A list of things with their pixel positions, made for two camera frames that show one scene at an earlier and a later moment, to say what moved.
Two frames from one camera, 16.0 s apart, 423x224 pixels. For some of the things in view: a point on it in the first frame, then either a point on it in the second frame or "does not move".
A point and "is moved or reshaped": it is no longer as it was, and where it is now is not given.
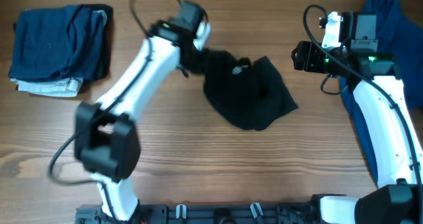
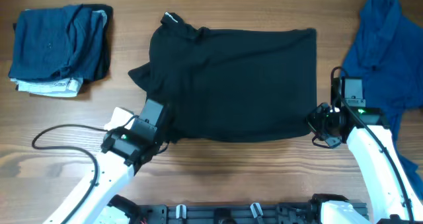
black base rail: [207, 213] does not move
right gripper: [298, 57] → [318, 122]
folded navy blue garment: [59, 42] does not move
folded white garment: [65, 87] does not move
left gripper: [201, 59] → [162, 128]
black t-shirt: [252, 96] is moved or reshaped
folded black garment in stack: [108, 10] does not move
